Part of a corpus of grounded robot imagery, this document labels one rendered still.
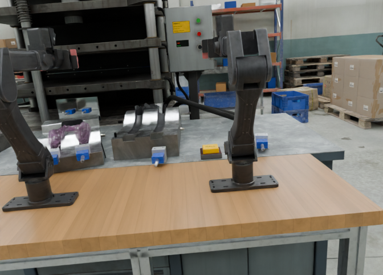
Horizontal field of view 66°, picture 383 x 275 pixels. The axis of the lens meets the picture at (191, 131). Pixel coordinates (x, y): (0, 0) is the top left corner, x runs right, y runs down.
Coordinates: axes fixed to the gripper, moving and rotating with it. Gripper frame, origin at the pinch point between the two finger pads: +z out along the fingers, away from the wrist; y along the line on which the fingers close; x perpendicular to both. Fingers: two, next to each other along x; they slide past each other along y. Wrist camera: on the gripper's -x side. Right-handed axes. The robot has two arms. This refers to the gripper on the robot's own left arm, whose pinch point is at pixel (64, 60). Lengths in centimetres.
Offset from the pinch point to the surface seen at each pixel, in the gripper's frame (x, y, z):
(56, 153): 33.2, 3.8, -13.8
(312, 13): -73, -380, 629
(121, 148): 35.1, -18.8, -7.1
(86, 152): 33.3, -7.6, -14.3
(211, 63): 8, -66, 78
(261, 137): 35, -75, -7
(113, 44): -8, -5, 74
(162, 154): 36, -35, -16
